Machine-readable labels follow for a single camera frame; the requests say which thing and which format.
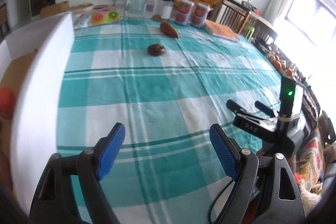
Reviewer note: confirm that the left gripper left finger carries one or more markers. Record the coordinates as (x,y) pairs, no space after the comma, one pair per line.
(54,198)

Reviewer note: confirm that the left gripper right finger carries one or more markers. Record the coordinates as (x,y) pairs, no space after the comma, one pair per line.
(280,200)

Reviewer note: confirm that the fruit pile at window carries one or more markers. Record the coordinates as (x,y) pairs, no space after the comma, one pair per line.
(280,61)

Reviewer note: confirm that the red apple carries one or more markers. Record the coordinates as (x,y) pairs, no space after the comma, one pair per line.
(7,103)

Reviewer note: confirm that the teal checked tablecloth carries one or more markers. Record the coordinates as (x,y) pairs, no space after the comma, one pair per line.
(167,170)

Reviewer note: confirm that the orange book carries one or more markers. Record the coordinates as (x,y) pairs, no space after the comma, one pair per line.
(220,31)

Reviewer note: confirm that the dark wooden chair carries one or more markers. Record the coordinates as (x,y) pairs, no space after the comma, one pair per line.
(233,15)

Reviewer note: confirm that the white cardboard box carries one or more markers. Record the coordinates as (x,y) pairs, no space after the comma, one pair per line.
(33,131)

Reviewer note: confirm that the right white orange canister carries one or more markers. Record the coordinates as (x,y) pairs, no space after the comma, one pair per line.
(199,15)

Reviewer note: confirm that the white orange canister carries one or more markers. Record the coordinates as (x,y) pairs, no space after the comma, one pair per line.
(184,11)
(199,15)

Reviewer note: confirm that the dark mangosteen behind apple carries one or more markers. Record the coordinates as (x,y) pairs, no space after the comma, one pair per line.
(156,50)

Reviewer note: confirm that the brown sweet potato far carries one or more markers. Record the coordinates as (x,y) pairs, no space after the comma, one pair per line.
(168,30)

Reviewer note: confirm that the left white orange canister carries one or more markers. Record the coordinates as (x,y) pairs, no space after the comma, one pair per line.
(184,11)

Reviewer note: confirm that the clear jar black lid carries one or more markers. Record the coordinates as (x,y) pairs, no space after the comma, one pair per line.
(163,8)

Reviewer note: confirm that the fruit print tissue pack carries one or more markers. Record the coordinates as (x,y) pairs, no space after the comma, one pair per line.
(106,15)

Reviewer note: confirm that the clear glass jar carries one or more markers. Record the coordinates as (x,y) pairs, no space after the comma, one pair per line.
(134,8)

